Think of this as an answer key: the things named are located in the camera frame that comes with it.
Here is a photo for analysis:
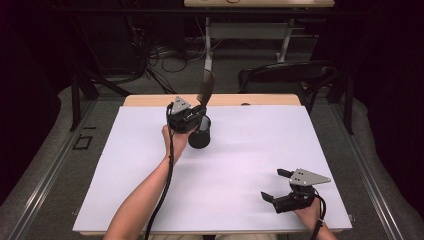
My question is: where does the white table cover board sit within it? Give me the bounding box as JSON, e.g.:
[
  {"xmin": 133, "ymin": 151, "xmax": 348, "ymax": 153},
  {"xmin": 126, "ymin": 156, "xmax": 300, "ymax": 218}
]
[{"xmin": 72, "ymin": 105, "xmax": 354, "ymax": 233}]

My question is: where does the black comb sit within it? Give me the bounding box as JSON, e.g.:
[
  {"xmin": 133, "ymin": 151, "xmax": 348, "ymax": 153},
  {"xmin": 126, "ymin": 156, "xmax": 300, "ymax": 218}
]
[{"xmin": 195, "ymin": 68, "xmax": 217, "ymax": 108}]

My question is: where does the hand-held gripper cable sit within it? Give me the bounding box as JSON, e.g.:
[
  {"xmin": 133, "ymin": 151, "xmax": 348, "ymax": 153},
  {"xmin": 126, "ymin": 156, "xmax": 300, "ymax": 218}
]
[
  {"xmin": 309, "ymin": 191, "xmax": 328, "ymax": 240},
  {"xmin": 144, "ymin": 125, "xmax": 176, "ymax": 240}
]

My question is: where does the black chair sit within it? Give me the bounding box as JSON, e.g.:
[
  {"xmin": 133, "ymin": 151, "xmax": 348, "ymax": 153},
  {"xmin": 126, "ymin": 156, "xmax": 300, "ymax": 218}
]
[{"xmin": 237, "ymin": 60, "xmax": 339, "ymax": 113}]

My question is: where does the person's right hand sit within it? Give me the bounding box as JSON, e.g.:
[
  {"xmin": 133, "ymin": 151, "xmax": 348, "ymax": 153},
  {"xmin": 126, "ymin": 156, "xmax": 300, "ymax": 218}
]
[{"xmin": 293, "ymin": 198, "xmax": 327, "ymax": 231}]

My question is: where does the light wooden table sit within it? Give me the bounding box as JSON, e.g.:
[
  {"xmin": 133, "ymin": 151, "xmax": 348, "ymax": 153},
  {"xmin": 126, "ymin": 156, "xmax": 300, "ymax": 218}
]
[{"xmin": 79, "ymin": 93, "xmax": 344, "ymax": 237}]

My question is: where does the tangle of floor cables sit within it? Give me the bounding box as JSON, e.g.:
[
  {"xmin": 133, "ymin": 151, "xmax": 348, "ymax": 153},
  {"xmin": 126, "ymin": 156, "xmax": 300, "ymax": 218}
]
[{"xmin": 125, "ymin": 16, "xmax": 228, "ymax": 95}]

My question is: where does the metal floor rail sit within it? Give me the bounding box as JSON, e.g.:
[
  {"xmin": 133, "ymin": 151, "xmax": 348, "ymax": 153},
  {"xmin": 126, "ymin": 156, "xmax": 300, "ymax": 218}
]
[
  {"xmin": 329, "ymin": 102, "xmax": 406, "ymax": 240},
  {"xmin": 6, "ymin": 99, "xmax": 98, "ymax": 240}
]

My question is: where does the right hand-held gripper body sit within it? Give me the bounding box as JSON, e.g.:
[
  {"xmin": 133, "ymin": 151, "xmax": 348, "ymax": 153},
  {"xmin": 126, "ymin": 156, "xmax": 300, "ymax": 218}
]
[{"xmin": 272, "ymin": 167, "xmax": 332, "ymax": 215}]

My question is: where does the black metal stand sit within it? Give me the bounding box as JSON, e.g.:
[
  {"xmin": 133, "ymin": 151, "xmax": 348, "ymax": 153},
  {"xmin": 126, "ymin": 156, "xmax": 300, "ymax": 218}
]
[
  {"xmin": 68, "ymin": 65, "xmax": 133, "ymax": 132},
  {"xmin": 326, "ymin": 70, "xmax": 355, "ymax": 136}
]

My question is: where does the right hand-held gripper cable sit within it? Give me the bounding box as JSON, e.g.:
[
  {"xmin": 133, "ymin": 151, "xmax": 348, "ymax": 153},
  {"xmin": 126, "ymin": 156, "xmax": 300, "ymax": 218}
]
[{"xmin": 309, "ymin": 191, "xmax": 328, "ymax": 240}]

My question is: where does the black mesh pen cup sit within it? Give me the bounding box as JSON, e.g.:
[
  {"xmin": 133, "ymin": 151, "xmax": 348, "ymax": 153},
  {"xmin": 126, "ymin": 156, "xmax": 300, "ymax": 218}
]
[{"xmin": 187, "ymin": 114, "xmax": 213, "ymax": 150}]

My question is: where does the white-legged wooden desk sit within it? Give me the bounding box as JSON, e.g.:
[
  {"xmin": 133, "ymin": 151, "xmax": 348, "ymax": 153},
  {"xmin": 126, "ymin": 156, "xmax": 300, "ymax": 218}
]
[{"xmin": 183, "ymin": 0, "xmax": 336, "ymax": 86}]

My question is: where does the dark curtain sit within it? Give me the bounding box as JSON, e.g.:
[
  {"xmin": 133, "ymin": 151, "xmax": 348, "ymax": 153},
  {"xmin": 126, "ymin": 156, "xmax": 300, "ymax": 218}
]
[
  {"xmin": 352, "ymin": 0, "xmax": 424, "ymax": 212},
  {"xmin": 0, "ymin": 0, "xmax": 69, "ymax": 205}
]

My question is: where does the person's left hand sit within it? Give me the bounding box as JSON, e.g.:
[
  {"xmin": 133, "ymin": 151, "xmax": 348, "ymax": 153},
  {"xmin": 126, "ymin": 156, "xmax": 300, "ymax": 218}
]
[{"xmin": 161, "ymin": 125, "xmax": 196, "ymax": 162}]

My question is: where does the left hand-held gripper cable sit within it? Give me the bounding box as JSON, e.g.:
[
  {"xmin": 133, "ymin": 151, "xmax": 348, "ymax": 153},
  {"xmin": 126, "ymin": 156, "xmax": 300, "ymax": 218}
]
[{"xmin": 144, "ymin": 125, "xmax": 176, "ymax": 240}]

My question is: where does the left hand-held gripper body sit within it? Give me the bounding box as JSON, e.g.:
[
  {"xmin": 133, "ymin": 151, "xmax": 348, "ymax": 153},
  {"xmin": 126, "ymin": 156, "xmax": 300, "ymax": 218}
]
[{"xmin": 165, "ymin": 95, "xmax": 202, "ymax": 135}]

